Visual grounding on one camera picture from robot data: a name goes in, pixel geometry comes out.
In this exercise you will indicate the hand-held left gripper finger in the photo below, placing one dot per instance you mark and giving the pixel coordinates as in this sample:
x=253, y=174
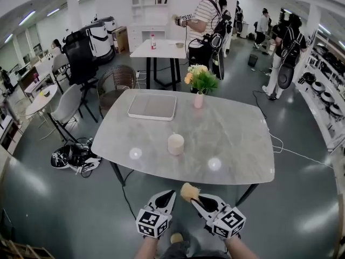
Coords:
x=157, y=196
x=172, y=202

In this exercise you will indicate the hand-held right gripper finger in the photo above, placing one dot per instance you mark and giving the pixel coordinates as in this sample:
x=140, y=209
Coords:
x=202, y=212
x=215, y=200

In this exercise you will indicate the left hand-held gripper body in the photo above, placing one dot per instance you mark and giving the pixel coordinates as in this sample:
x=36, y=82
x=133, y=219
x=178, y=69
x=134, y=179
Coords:
x=151, y=221

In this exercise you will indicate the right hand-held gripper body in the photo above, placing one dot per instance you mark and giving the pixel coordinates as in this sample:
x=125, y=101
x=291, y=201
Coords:
x=229, y=221

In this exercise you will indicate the yellow fuzzy scrub brush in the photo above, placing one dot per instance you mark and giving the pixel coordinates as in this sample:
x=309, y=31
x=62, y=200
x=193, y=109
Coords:
x=188, y=191

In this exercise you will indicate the white cup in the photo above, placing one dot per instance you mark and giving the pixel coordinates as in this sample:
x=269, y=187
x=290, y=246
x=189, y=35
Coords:
x=176, y=144

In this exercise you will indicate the person's left forearm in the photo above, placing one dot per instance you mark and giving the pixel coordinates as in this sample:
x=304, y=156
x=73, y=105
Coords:
x=144, y=248

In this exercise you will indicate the person's right forearm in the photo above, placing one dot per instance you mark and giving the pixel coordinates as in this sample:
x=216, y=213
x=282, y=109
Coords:
x=240, y=248

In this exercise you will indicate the person's tan shoe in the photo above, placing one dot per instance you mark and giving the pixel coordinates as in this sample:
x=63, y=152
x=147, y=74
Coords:
x=176, y=237

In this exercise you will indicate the black table leg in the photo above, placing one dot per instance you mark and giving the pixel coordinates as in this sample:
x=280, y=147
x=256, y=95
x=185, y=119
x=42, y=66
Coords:
x=246, y=194
x=118, y=174

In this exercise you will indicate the person's dark trousers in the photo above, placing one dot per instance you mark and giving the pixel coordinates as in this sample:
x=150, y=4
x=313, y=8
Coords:
x=186, y=251

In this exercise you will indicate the white grey rectangular tray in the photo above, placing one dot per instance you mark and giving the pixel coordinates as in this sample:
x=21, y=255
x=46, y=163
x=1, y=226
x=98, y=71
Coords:
x=152, y=106

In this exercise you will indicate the black white gear backpack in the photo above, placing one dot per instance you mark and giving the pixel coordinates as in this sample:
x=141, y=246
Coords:
x=74, y=156

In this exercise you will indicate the pink vase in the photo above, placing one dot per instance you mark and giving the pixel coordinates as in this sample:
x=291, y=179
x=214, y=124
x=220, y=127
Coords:
x=198, y=101

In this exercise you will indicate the brown wicker chair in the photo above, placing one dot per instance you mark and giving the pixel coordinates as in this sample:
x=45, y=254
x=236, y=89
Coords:
x=116, y=82

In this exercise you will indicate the yellow green flower bouquet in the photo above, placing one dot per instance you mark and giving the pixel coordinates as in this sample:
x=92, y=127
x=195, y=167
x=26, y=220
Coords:
x=202, y=78

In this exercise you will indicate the grey chair with black legs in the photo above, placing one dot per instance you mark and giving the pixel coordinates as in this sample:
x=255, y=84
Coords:
x=60, y=63
x=67, y=104

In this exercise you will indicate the black waste bin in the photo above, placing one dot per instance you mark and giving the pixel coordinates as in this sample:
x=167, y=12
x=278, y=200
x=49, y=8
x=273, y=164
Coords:
x=252, y=60

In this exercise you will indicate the white table with black legs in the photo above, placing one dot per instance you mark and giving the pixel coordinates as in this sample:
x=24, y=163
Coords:
x=159, y=51

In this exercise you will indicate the white round table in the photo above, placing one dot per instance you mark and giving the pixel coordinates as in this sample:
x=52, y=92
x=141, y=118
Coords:
x=40, y=101

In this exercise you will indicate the small grey bowl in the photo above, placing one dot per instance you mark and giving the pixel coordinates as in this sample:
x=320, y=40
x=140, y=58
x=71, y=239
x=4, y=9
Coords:
x=179, y=45

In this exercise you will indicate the white bottle with red label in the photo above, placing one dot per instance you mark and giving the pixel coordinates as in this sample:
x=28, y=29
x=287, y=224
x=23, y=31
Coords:
x=153, y=43

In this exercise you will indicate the white shelf with cookware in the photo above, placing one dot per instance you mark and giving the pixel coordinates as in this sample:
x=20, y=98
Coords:
x=323, y=90

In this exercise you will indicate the black office chair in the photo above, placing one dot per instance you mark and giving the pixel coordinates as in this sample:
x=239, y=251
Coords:
x=79, y=61

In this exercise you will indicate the brown cardboard box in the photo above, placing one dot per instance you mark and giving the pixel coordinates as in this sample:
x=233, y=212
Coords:
x=120, y=39

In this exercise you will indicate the white black robot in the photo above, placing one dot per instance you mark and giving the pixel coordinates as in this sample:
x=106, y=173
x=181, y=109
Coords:
x=111, y=24
x=99, y=42

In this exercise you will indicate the white shelf cabinet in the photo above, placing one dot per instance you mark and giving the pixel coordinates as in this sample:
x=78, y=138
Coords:
x=147, y=12

